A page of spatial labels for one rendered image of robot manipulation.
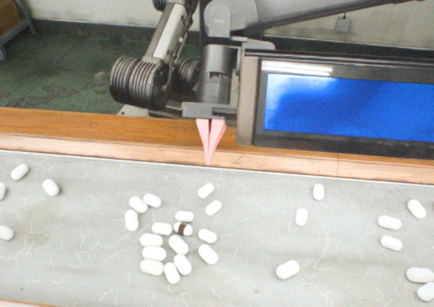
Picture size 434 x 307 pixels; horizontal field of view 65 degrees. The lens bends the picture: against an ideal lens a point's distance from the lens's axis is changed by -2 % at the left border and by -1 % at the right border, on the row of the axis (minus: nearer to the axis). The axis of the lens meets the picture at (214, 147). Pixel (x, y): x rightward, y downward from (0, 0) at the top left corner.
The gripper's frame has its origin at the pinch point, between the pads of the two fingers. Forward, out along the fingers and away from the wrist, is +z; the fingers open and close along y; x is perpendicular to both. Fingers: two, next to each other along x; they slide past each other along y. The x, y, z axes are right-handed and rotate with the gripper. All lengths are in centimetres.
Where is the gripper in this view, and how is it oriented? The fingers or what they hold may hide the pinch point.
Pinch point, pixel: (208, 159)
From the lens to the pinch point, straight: 59.7
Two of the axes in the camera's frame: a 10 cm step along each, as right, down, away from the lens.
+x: 0.7, 1.0, 9.9
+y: 9.9, 0.8, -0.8
